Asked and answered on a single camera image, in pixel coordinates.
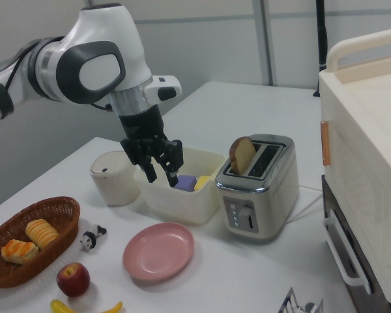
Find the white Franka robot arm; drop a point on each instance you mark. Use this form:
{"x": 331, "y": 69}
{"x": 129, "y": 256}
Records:
{"x": 94, "y": 71}

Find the pink plate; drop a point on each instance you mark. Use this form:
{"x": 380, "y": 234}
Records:
{"x": 156, "y": 252}

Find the red apple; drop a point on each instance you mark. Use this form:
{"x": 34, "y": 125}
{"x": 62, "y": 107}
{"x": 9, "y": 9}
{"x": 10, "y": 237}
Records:
{"x": 73, "y": 280}

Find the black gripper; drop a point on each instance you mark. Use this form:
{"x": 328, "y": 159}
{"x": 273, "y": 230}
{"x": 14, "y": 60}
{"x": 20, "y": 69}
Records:
{"x": 141, "y": 128}

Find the orange glazed pastry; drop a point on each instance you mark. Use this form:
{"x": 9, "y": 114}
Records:
{"x": 18, "y": 251}

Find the cream and chrome toaster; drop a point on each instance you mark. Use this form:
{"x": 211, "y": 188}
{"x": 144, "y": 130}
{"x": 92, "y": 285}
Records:
{"x": 273, "y": 208}

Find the purple foam block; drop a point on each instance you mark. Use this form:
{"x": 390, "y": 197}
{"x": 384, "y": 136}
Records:
{"x": 186, "y": 183}

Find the white plastic container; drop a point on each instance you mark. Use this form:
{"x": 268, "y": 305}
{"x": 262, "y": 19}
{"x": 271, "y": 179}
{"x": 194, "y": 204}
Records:
{"x": 182, "y": 205}

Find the yellow banana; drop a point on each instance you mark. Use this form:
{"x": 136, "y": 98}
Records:
{"x": 60, "y": 307}

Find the bread slice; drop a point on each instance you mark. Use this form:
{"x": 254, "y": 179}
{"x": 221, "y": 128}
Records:
{"x": 241, "y": 153}

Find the small beige trash can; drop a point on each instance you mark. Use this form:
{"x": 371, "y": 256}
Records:
{"x": 114, "y": 186}

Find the yellow foam block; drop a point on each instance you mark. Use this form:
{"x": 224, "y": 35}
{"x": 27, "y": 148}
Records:
{"x": 202, "y": 182}

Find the brown wicker basket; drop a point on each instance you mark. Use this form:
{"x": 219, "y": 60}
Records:
{"x": 65, "y": 221}

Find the striped yellow bread roll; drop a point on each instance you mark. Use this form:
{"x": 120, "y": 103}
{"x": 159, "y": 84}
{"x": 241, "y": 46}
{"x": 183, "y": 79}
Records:
{"x": 40, "y": 233}

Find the panda toy figure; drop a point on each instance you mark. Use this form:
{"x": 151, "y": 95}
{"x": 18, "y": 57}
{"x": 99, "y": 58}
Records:
{"x": 90, "y": 239}

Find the black pole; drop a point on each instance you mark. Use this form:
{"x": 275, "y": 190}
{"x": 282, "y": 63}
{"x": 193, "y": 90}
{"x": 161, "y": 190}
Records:
{"x": 321, "y": 32}

